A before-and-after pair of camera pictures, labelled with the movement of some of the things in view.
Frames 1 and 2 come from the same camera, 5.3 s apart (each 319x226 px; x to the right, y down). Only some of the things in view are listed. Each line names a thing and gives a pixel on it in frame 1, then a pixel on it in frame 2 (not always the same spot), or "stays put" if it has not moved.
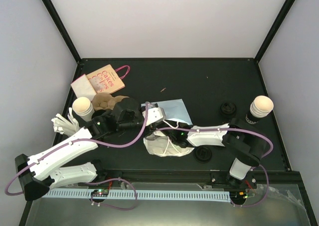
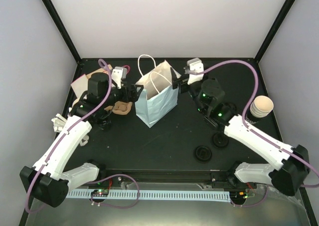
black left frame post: x=46 y=1 stays put
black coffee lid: x=202 y=154 stays put
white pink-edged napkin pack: x=82 y=87 stays put
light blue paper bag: x=159 y=143 to x=158 y=98
